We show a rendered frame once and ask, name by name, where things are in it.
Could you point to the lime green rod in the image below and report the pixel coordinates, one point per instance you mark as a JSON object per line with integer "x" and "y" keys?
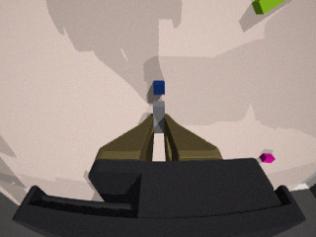
{"x": 264, "y": 6}

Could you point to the small magenta block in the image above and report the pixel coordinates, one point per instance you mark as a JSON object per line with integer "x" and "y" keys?
{"x": 267, "y": 158}

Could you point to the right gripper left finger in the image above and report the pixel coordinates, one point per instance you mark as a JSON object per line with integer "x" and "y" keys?
{"x": 137, "y": 143}

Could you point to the small blue block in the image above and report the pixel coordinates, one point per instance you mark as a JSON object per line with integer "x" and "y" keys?
{"x": 159, "y": 87}

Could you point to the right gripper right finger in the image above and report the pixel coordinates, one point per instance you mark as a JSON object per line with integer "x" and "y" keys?
{"x": 183, "y": 145}

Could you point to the grey rod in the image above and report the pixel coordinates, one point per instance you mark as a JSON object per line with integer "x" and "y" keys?
{"x": 158, "y": 116}

